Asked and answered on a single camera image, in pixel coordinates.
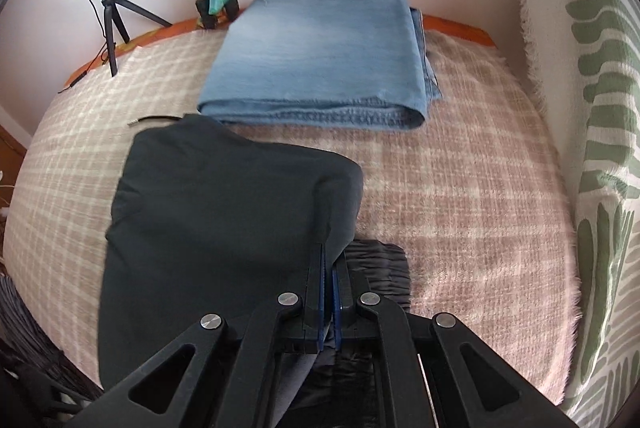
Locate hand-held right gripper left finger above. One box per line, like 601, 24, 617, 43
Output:
65, 243, 328, 428

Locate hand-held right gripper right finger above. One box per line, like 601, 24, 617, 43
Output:
332, 258, 576, 428

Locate dark green pants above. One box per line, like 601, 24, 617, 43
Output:
98, 112, 412, 428

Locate pink checked blanket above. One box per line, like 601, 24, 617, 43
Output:
2, 28, 583, 409

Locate folded blue jeans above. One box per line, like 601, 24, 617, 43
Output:
196, 0, 443, 130

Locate small black tripod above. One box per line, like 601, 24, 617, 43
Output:
95, 0, 173, 78

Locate green and white patterned pillow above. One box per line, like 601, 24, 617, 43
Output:
520, 0, 640, 428

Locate black ring light cable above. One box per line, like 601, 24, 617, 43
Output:
57, 0, 108, 94

